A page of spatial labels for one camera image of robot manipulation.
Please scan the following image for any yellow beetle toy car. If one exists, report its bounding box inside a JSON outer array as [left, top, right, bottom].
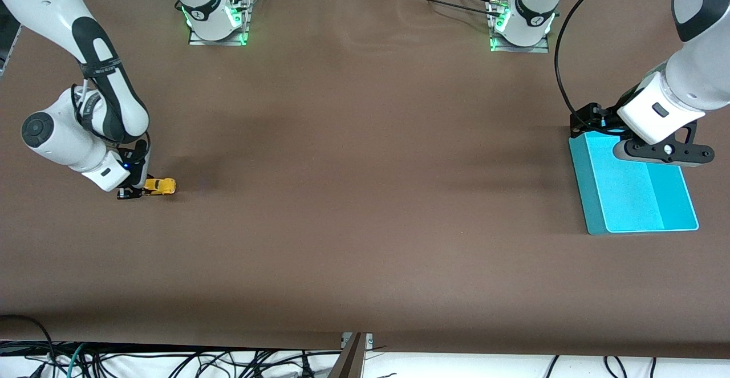
[[143, 178, 177, 196]]

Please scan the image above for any teal plastic storage bin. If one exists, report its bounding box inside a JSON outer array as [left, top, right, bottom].
[[569, 130, 700, 235]]

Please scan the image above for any brown table cover sheet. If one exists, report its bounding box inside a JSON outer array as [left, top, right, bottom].
[[0, 0, 730, 360]]

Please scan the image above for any thick black looped cable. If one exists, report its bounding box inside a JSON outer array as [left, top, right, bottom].
[[0, 314, 55, 363]]

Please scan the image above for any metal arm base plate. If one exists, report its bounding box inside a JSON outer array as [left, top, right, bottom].
[[188, 0, 250, 47], [489, 0, 550, 54]]

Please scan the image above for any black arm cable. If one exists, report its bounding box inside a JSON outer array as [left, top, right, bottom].
[[555, 0, 636, 133], [70, 83, 87, 117]]

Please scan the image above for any dark metal beam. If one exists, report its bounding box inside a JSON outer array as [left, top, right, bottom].
[[328, 332, 367, 378]]

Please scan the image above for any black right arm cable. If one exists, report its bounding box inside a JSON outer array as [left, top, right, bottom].
[[70, 83, 87, 117]]

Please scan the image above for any teal cable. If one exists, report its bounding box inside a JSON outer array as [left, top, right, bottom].
[[64, 343, 87, 378]]

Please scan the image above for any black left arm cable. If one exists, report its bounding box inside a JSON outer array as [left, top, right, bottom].
[[555, 0, 636, 133]]

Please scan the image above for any silver corner bracket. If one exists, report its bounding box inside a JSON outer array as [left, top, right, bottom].
[[341, 332, 374, 351]]

